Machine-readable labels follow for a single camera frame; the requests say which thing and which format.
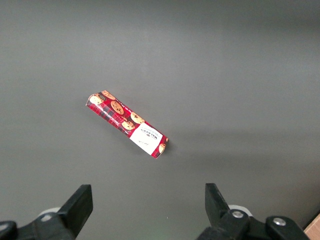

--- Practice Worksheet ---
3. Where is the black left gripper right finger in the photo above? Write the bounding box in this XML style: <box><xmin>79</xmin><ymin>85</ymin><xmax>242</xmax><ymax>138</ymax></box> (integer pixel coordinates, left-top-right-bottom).
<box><xmin>197</xmin><ymin>183</ymin><xmax>311</xmax><ymax>240</ymax></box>

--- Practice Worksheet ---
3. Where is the red tartan cookie box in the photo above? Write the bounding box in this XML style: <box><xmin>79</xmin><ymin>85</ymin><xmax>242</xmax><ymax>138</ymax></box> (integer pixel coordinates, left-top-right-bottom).
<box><xmin>84</xmin><ymin>89</ymin><xmax>169</xmax><ymax>160</ymax></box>

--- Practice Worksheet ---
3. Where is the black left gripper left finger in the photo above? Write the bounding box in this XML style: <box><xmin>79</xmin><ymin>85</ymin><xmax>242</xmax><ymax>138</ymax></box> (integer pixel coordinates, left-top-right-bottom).
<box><xmin>0</xmin><ymin>184</ymin><xmax>94</xmax><ymax>240</ymax></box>

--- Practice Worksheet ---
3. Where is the oak wooden drawer cabinet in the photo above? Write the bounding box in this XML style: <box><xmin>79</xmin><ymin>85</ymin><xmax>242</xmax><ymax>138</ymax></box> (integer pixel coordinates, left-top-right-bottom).
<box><xmin>303</xmin><ymin>212</ymin><xmax>320</xmax><ymax>240</ymax></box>

